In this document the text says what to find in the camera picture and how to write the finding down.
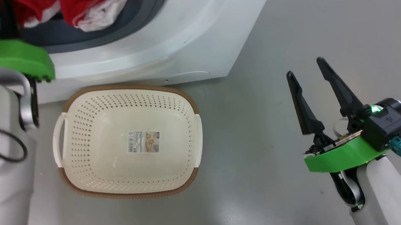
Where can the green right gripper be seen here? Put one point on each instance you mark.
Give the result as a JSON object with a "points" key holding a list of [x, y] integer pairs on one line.
{"points": [[342, 156]]}

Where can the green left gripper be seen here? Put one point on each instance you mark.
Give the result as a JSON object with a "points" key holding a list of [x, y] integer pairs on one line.
{"points": [[23, 57]]}

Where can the red and white clothes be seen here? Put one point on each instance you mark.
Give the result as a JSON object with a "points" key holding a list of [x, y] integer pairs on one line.
{"points": [[86, 8]]}

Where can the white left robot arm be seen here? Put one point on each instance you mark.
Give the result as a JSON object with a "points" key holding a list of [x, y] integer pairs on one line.
{"points": [[2, 173]]}

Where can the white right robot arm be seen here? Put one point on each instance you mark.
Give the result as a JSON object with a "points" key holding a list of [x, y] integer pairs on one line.
{"points": [[390, 195]]}

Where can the white washing machine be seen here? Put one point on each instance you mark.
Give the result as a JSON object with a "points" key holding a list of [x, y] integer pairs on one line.
{"points": [[181, 33]]}

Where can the paper label sticker in basket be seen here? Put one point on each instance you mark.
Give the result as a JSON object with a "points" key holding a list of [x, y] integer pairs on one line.
{"points": [[143, 142]]}

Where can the cream perforated laundry basket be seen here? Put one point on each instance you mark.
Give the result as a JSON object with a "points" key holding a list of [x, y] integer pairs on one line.
{"points": [[131, 172]]}

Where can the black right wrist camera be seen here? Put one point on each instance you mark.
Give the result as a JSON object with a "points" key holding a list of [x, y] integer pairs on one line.
{"points": [[385, 122]]}

